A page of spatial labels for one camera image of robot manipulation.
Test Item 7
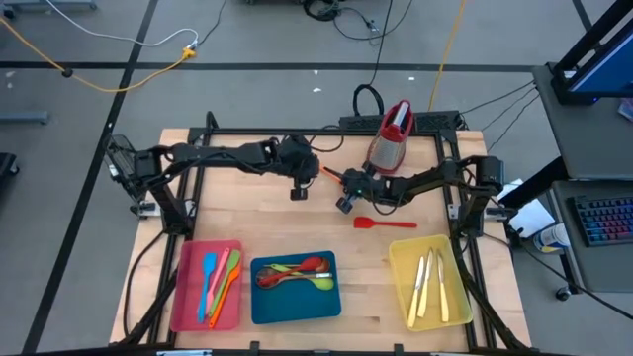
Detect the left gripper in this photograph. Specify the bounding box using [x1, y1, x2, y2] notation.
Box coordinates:
[269, 133, 321, 202]

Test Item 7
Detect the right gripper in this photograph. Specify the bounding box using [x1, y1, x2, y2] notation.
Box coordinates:
[323, 166, 395, 215]

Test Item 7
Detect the orange silicone spatula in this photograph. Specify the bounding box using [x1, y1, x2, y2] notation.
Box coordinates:
[319, 165, 343, 184]
[208, 264, 242, 330]

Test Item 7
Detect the red silicone spatula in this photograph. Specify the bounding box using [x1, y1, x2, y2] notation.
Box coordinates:
[352, 216, 419, 230]

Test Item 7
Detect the lime green spoon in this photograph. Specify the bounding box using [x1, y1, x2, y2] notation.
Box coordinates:
[263, 263, 336, 292]

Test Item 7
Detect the green silicone spatula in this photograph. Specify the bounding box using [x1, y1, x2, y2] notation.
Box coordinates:
[208, 249, 242, 317]

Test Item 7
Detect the blue silicone spatula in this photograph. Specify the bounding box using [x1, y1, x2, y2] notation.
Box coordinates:
[197, 252, 219, 324]

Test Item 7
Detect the blue plastic tray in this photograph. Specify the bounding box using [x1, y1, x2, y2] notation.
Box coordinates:
[249, 250, 343, 325]

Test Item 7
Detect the cream handled table knife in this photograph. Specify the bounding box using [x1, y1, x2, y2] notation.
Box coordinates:
[407, 255, 426, 328]
[435, 250, 449, 323]
[416, 248, 435, 318]

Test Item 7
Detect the yellow plastic tray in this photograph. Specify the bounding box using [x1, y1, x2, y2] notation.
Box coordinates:
[388, 234, 475, 332]

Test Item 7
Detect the red metal box grater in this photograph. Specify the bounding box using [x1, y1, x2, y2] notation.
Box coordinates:
[365, 99, 415, 175]

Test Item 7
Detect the black perforated electronics box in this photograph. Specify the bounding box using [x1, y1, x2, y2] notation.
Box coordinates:
[338, 110, 464, 133]

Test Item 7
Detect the pink silicone spatula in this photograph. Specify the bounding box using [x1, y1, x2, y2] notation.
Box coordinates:
[205, 246, 231, 317]

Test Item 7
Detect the red plastic tray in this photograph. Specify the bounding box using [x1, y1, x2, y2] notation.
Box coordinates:
[169, 239, 244, 332]

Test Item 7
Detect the black mesh box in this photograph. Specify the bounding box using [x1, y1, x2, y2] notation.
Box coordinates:
[102, 133, 149, 199]

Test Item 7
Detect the white paper sheet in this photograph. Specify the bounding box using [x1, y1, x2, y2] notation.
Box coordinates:
[496, 178, 557, 239]

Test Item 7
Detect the white blue container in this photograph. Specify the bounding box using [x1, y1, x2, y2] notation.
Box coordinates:
[532, 222, 572, 255]

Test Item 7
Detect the grey side table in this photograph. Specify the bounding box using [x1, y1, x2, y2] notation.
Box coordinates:
[532, 63, 633, 182]

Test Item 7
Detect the dark grey desk surface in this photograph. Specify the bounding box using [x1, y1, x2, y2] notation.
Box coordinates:
[550, 180, 633, 294]

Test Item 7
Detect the backlit keyboard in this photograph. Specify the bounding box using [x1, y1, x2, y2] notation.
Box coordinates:
[573, 195, 633, 248]

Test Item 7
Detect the grey furniture foot bar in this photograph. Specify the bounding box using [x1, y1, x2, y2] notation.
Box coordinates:
[3, 0, 99, 12]
[0, 110, 50, 126]

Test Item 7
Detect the black chair caster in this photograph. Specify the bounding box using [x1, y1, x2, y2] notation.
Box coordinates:
[0, 151, 21, 178]

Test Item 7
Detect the computer monitor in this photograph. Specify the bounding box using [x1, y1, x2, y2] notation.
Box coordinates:
[567, 30, 633, 99]

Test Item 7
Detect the black monitor stand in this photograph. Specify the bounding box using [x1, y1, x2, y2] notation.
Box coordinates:
[550, 0, 633, 106]

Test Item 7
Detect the colourful booklet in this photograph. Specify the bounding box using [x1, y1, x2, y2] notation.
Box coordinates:
[616, 97, 633, 124]

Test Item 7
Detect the black aluminium table frame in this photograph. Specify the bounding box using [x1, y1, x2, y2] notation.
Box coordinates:
[118, 111, 533, 356]

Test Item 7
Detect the black looped cable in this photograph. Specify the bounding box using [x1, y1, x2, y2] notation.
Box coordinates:
[351, 0, 397, 118]

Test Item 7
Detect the yellow cord with plug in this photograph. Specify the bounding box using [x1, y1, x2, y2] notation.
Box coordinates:
[0, 16, 199, 95]

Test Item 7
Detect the black cable bundle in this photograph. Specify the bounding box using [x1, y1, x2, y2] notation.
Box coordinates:
[301, 0, 414, 44]

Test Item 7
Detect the thin black cable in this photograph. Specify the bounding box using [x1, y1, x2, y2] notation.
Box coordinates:
[196, 0, 229, 48]

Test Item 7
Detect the yellow cable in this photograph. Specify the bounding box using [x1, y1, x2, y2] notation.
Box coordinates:
[426, 0, 469, 113]

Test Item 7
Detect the white cable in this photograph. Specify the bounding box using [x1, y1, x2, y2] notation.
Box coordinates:
[45, 0, 201, 49]

